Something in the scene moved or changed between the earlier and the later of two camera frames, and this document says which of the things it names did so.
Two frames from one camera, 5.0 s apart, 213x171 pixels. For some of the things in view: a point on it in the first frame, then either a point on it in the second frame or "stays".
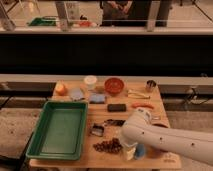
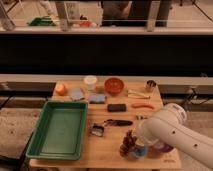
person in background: [133, 13] stays
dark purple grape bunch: [109, 146] -> [129, 144]
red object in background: [85, 23] stays
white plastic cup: [90, 81] stays
